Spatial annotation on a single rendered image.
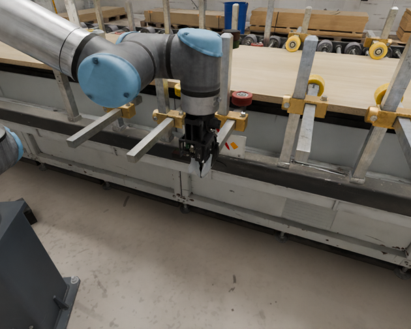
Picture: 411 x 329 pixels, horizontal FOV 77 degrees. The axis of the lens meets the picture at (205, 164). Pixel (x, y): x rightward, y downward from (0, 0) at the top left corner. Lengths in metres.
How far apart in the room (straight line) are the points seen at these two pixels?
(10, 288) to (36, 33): 0.90
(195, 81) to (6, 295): 1.00
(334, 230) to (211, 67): 1.22
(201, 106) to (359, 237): 1.23
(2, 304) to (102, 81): 1.01
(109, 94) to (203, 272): 1.19
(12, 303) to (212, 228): 1.02
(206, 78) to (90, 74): 0.22
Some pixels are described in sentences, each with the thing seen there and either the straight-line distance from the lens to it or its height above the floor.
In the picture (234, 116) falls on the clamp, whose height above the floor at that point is 0.87.
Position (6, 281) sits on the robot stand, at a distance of 1.18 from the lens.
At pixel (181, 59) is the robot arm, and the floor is 1.15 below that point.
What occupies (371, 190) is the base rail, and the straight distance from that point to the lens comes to 1.05.
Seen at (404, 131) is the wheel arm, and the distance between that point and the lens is 0.85.
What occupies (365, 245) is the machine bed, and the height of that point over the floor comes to 0.17.
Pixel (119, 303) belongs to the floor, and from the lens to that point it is 1.49.
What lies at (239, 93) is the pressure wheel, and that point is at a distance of 1.07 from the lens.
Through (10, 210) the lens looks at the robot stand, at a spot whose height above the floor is 0.60.
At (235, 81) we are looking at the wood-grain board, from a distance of 1.21.
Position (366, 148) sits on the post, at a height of 0.84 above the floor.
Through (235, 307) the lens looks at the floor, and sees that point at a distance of 1.43.
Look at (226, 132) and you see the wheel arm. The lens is 0.88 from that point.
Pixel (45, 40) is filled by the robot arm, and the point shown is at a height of 1.21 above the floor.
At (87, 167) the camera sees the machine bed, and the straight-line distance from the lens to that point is 2.04.
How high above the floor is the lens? 1.30
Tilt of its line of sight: 37 degrees down
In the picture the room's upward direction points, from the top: straight up
